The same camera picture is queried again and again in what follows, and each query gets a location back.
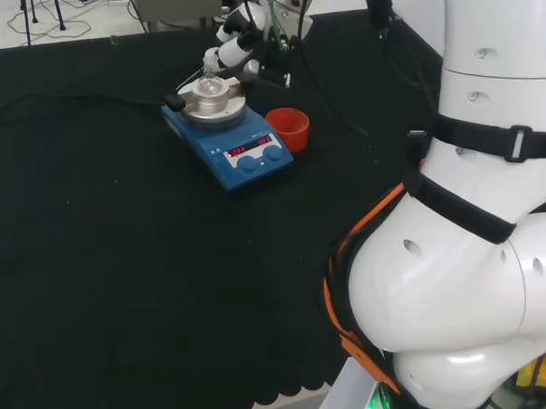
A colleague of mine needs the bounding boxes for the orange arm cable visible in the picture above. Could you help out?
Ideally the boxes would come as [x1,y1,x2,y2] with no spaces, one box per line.
[317,179,424,409]

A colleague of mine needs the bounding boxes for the pale base board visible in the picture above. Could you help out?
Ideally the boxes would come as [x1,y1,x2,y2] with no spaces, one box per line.
[317,354,388,409]

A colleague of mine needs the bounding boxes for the thin glass rod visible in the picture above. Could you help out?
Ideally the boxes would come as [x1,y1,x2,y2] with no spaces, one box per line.
[175,67,204,91]

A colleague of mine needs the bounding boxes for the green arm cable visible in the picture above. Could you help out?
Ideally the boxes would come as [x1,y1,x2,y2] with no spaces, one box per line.
[263,0,286,52]

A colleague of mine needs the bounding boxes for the black tripod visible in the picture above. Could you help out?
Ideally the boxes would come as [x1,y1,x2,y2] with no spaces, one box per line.
[11,0,89,49]

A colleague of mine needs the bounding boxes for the heater with blue base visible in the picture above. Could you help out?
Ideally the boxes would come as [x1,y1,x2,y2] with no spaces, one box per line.
[158,75,298,195]

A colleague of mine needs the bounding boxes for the black hanging cable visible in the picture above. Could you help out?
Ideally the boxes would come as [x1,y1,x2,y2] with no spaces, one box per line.
[295,10,380,140]

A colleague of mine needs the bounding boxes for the clear round-bottom glass flask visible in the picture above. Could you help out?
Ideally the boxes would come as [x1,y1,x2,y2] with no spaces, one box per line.
[196,58,225,97]

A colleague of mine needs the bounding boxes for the grey metal box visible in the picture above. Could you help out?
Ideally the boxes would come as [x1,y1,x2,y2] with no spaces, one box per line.
[129,0,225,30]

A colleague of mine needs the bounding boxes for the yellow stop button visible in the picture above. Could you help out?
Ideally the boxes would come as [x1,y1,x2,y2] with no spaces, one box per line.
[514,345,546,391]

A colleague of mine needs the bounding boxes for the black heater power cable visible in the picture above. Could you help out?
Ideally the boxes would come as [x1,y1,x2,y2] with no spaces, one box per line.
[0,88,187,129]

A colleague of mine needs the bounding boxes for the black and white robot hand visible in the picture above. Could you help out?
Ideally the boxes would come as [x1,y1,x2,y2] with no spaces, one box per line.
[200,0,295,91]

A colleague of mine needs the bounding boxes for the black bench cloth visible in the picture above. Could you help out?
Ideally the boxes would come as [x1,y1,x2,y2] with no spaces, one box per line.
[0,0,450,409]

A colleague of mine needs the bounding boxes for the orange plastic cup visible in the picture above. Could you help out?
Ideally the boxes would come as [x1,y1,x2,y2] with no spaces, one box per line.
[263,107,311,156]

